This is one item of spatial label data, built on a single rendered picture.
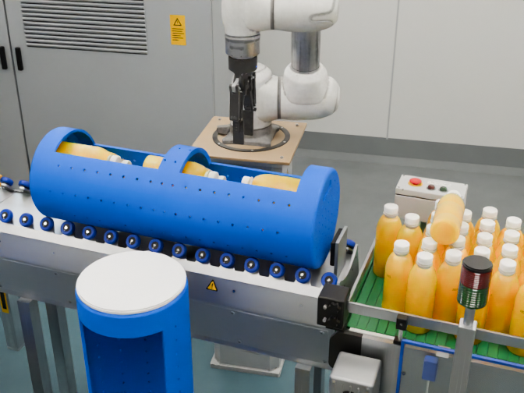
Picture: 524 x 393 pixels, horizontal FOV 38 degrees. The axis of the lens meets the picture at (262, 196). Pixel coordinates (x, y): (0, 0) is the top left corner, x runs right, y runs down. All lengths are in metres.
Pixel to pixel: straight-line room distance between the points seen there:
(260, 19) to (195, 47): 1.85
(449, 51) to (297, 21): 3.04
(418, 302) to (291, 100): 1.02
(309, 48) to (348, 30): 2.28
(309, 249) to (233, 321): 0.39
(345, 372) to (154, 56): 2.28
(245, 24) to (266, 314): 0.81
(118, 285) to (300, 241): 0.48
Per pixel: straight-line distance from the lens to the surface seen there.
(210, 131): 2.87
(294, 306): 2.11
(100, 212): 2.21
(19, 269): 2.55
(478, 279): 1.63
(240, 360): 3.21
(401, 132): 5.05
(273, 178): 2.05
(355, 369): 1.93
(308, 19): 1.89
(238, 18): 1.89
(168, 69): 3.80
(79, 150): 2.30
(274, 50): 4.97
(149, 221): 2.14
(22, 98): 4.20
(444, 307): 1.98
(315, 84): 2.64
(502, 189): 4.88
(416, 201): 2.27
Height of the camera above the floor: 2.11
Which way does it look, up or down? 27 degrees down
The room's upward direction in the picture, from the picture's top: straight up
